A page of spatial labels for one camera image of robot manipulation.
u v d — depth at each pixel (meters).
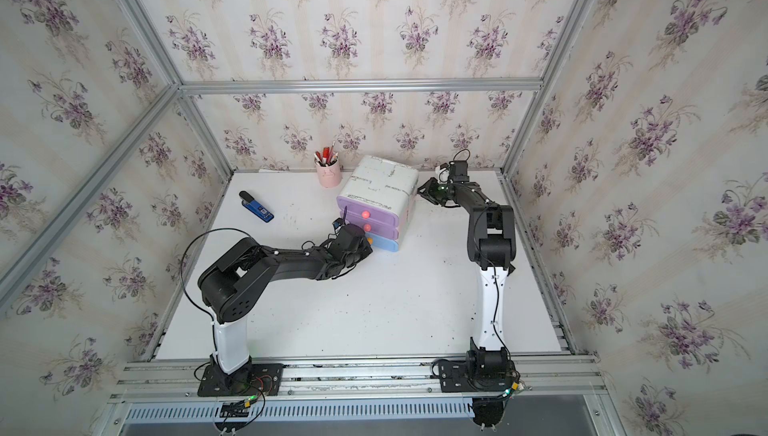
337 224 0.88
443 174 1.00
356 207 0.84
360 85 0.97
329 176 1.10
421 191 1.01
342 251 0.75
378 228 0.88
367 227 0.88
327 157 1.11
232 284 0.50
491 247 0.62
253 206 1.06
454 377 0.73
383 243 0.92
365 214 0.83
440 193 0.97
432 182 0.98
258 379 0.72
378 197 0.85
